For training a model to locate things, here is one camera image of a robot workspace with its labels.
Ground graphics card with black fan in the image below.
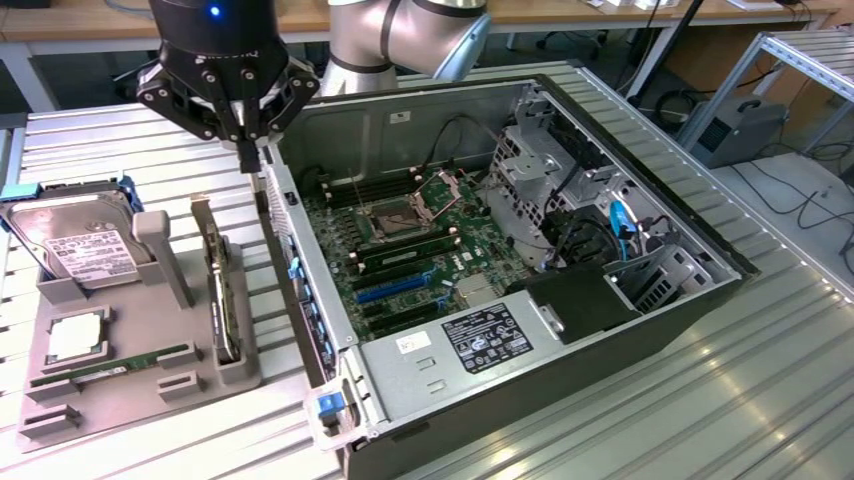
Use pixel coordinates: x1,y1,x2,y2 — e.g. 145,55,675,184
188,193,245,362

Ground CPU socket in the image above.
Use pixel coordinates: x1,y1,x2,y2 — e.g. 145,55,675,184
358,197,445,244

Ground silver disk bay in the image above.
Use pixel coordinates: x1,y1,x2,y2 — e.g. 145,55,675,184
603,243,719,314

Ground blue expansion slot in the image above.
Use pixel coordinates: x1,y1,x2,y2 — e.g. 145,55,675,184
356,283,429,305

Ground grey power supply unit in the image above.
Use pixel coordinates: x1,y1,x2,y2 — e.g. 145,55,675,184
357,291,568,424

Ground blue disk carrier bracket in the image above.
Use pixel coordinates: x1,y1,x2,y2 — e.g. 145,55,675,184
0,169,145,236

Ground black open PC case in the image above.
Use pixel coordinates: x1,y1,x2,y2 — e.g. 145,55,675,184
249,73,761,480

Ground silver hard disk drive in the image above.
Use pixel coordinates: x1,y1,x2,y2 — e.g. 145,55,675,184
0,192,158,291

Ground grey plastic parts rack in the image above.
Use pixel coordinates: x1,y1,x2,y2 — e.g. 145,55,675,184
13,209,265,454

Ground black cable with connector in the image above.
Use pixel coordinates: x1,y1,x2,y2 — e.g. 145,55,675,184
729,162,854,231

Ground green RAM stick white label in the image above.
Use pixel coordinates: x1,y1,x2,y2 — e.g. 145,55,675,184
29,343,192,389

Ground grey equipment box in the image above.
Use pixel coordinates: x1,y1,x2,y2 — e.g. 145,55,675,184
679,97,792,169

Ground black RAM slot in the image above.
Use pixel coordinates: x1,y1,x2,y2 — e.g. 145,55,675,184
349,227,448,254
325,182,418,209
318,169,412,194

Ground silver drive cage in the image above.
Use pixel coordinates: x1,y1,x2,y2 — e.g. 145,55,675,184
482,124,615,274

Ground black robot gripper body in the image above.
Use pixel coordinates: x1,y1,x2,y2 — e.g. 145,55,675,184
146,0,288,141

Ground silver CPU chip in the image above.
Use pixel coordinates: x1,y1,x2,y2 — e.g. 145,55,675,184
43,314,109,364

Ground wooden desk white legs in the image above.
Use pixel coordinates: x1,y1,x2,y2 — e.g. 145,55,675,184
0,0,334,114
485,0,841,91

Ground blue case latch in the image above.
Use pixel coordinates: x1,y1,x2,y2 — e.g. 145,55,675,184
313,393,345,419

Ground black slanted pole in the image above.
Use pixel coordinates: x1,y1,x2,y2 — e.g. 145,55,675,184
623,0,705,101

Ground green motherboard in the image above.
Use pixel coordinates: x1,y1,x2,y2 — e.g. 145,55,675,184
298,167,532,344

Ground RAM stick with grey label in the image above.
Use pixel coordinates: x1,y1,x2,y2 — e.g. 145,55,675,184
358,238,461,274

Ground black looped wire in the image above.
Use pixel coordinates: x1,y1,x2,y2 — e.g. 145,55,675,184
422,114,498,171

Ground thin metal locking lever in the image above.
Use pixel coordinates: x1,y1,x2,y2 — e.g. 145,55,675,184
346,167,369,214

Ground aluminium slat table frame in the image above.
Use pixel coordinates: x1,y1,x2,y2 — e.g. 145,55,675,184
679,27,854,156

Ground black expansion slot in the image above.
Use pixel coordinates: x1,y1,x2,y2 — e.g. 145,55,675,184
350,271,428,292
368,313,442,337
362,302,438,324

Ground silver chipset heatsink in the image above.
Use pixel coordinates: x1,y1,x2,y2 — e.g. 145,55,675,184
454,277,501,307

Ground metal socket cover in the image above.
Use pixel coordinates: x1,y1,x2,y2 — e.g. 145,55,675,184
409,169,461,221

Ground black coiled cable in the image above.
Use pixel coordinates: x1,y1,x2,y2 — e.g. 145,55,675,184
655,88,699,126

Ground blue SATA wire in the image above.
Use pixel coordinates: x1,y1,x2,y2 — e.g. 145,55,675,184
607,198,635,261

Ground black office chair base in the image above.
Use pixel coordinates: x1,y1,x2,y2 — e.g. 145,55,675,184
109,62,161,99
505,29,608,56

